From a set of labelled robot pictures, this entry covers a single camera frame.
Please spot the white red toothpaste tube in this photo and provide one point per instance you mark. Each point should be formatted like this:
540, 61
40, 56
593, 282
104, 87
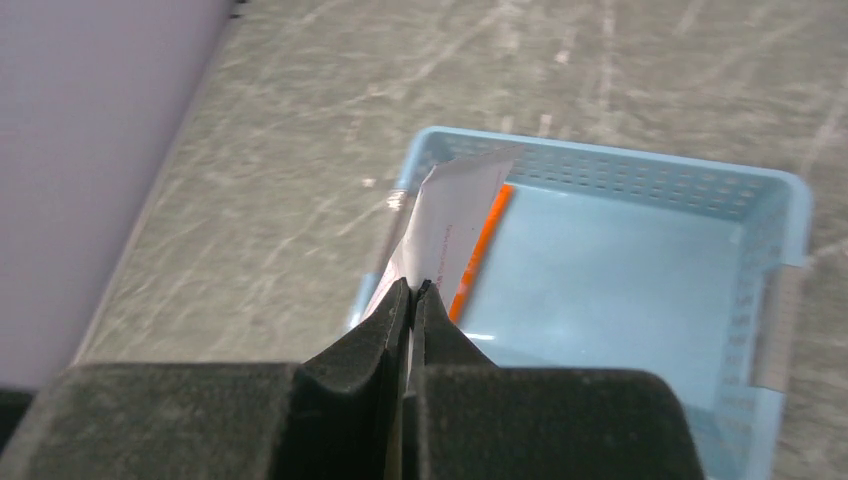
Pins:
446, 222

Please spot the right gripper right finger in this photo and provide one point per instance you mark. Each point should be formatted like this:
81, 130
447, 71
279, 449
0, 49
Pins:
467, 418

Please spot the light blue plastic basket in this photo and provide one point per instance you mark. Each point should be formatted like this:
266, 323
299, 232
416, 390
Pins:
615, 258

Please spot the orange capped toothpaste tube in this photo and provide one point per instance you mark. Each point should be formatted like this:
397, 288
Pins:
475, 264

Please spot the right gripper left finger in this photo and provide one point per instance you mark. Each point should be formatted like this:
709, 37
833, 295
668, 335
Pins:
327, 418

